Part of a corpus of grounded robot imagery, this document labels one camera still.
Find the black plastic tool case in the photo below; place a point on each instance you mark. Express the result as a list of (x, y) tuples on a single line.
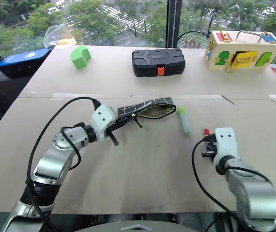
[(158, 62)]

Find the green foam block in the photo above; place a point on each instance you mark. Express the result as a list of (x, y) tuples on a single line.
[(80, 56)]

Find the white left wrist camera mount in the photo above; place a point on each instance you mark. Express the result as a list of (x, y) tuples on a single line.
[(102, 118)]

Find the dark window frame post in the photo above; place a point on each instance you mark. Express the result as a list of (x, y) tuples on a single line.
[(173, 23)]

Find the wooden lock puzzle box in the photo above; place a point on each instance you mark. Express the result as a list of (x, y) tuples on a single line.
[(243, 52)]

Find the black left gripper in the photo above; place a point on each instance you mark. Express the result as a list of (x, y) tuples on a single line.
[(111, 129)]

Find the black white grid pouch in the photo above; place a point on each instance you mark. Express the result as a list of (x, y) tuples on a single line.
[(150, 110)]

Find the black tennis racket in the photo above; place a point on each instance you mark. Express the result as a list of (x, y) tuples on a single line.
[(192, 39)]

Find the green glue stick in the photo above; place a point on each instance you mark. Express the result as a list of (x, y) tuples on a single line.
[(184, 119)]

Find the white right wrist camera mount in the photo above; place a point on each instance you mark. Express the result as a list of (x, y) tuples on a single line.
[(225, 142)]

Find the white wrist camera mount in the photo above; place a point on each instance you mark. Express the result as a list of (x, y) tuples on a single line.
[(102, 118), (225, 142)]

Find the clear plastic bag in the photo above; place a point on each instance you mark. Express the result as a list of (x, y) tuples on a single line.
[(56, 36)]

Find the grey rounded robot body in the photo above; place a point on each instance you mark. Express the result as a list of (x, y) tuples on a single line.
[(138, 226)]

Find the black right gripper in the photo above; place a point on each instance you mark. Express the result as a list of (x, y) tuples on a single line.
[(211, 145)]

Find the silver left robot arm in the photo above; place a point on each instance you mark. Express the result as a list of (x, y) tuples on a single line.
[(55, 157)]

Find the blue black device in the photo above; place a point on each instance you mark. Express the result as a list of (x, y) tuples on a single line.
[(23, 62)]

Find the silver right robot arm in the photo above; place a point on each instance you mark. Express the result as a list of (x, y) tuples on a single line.
[(251, 191)]

